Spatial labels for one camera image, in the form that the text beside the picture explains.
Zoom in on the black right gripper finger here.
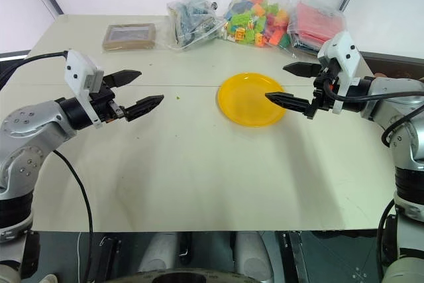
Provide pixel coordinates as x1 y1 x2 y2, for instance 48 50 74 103
282 61 322 79
264 91 313 115

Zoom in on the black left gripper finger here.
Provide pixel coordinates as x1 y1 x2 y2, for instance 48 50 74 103
110 69 143 91
125 94 166 123

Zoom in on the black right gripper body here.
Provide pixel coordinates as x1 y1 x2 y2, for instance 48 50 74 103
305 66 340 121

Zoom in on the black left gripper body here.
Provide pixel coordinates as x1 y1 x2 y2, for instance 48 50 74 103
89 75 129 125

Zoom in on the yellow round plate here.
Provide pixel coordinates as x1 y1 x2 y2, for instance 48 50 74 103
217 72 288 128

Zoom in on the brown flat cardboard box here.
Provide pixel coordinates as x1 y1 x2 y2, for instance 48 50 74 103
101 23 157 52

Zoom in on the clear bag of red sheets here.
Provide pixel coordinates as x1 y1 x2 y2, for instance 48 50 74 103
286 0 346 56

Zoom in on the clear bag of colourful blocks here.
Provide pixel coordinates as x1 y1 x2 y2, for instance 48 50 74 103
219 0 293 50

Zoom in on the dark bin beside table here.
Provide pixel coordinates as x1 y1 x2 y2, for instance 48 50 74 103
358 50 424 82

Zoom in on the clear bag of grey parts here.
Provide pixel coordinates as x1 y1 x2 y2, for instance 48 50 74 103
166 0 227 52

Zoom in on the pale rounded shape under table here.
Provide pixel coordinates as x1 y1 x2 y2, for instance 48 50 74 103
231 230 274 274
137 231 180 274

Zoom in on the black metal strut under table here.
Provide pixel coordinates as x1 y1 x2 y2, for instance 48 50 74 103
280 231 311 283
98 235 121 283

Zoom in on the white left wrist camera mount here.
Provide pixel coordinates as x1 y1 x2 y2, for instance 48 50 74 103
64 50 105 130

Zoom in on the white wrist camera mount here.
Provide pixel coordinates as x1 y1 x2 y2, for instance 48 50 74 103
64 50 105 130
317 30 361 114

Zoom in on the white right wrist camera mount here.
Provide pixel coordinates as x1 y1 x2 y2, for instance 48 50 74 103
317 30 361 114

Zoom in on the dark rounded shape with ring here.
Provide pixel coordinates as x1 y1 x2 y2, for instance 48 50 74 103
111 266 301 283

